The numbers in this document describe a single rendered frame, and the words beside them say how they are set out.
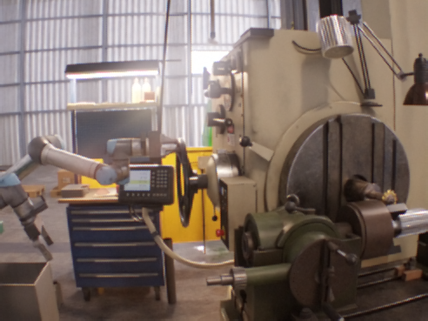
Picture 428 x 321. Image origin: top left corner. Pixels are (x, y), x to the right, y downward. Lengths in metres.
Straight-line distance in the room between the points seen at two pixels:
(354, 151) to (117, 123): 2.48
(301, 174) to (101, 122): 2.46
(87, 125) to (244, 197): 2.43
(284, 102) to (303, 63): 0.17
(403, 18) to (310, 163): 0.82
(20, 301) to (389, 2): 2.68
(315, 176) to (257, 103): 0.33
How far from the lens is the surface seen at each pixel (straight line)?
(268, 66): 1.38
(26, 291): 2.57
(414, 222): 1.30
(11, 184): 1.35
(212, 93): 1.59
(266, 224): 1.01
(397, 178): 1.56
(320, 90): 1.46
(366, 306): 1.19
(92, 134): 3.50
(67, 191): 3.16
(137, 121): 3.44
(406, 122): 1.70
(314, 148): 1.33
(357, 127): 1.40
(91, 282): 3.31
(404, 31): 1.74
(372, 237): 1.14
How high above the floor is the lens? 1.57
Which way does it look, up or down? 5 degrees down
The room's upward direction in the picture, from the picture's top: 1 degrees counter-clockwise
